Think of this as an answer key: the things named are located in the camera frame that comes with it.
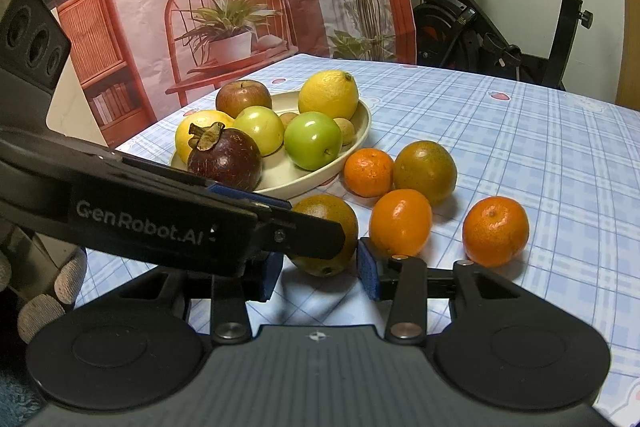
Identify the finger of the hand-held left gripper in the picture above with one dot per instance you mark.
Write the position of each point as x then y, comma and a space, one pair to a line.
305, 234
235, 194

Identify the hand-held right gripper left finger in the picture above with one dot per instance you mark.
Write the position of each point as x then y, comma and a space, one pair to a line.
270, 277

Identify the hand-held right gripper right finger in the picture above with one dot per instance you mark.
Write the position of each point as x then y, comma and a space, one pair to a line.
367, 267

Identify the greenish brown orange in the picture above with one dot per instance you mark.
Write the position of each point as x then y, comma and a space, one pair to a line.
425, 172
320, 207

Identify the dark purple mangosteen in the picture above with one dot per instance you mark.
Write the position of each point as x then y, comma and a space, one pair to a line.
225, 164

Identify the cream plate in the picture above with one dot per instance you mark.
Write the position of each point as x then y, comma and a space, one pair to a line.
285, 172

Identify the yellow-green apple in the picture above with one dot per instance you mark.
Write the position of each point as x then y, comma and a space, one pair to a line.
260, 129

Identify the yellow lemon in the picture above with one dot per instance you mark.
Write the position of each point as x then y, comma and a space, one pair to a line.
327, 96
205, 118

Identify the green apple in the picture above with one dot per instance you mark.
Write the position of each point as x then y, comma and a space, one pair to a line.
312, 142

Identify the red apple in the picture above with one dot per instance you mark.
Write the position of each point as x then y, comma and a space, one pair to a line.
243, 99

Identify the person's left hand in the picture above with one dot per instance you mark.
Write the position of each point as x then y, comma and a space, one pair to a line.
67, 277

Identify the orange tangerine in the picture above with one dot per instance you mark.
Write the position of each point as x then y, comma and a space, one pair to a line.
495, 230
368, 172
400, 222

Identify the tan longan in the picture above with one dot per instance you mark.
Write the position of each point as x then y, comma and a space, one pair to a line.
288, 119
346, 131

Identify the blue plaid tablecloth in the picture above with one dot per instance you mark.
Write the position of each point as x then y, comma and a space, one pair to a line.
525, 147

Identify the blue fluffy cloth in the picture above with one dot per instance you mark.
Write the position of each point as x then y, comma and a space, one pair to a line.
15, 397

